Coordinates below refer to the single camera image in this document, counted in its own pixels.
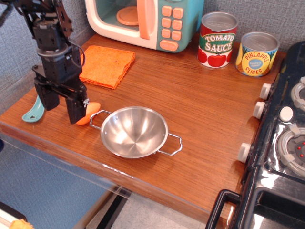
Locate teal dish brush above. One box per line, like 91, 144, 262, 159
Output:
22, 96, 45, 123

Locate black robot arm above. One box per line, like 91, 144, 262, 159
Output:
0, 0, 89, 124

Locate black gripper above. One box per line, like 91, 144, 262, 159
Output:
32, 44, 89, 124

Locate pineapple slices can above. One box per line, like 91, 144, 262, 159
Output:
235, 31, 280, 77

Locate orange folded cloth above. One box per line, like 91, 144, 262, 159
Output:
80, 45, 135, 89

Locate orange toy carrot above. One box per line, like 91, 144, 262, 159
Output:
76, 102, 101, 125

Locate black toy stove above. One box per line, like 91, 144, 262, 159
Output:
206, 42, 305, 229

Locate tomato sauce can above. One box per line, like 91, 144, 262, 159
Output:
197, 11, 238, 68

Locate silver metal bowl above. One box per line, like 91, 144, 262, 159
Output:
90, 106, 183, 159

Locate teal toy microwave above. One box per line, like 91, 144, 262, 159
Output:
85, 0, 204, 53

